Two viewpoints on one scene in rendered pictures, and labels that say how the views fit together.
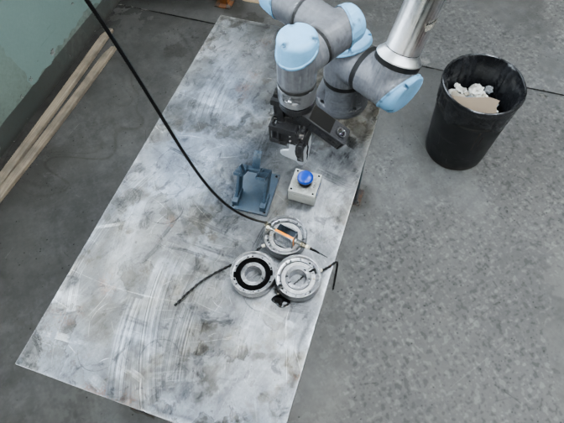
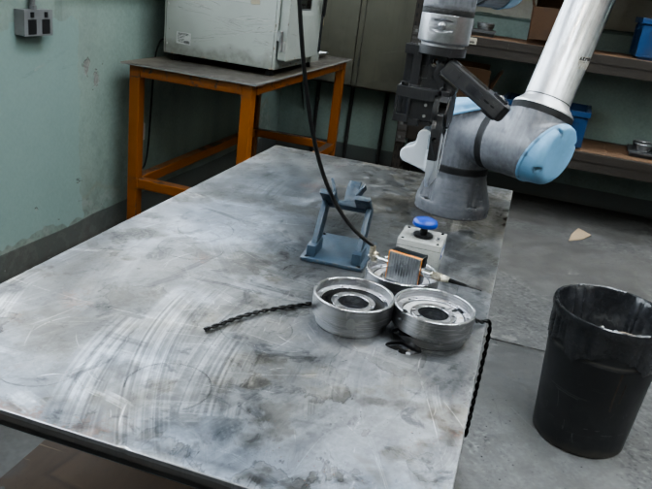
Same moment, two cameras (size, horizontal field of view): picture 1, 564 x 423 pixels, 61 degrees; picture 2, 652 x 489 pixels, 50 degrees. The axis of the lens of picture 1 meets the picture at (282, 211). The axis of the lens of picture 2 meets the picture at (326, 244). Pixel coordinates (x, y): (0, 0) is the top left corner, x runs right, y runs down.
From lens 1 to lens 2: 0.77 m
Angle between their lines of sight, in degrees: 40
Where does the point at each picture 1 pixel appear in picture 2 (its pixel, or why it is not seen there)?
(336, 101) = (449, 190)
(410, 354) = not seen: outside the picture
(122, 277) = (107, 295)
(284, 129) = (421, 88)
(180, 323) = (214, 350)
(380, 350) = not seen: outside the picture
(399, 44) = (546, 81)
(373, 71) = (511, 120)
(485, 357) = not seen: outside the picture
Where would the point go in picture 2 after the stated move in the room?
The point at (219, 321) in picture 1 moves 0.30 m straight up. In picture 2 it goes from (290, 355) to (321, 96)
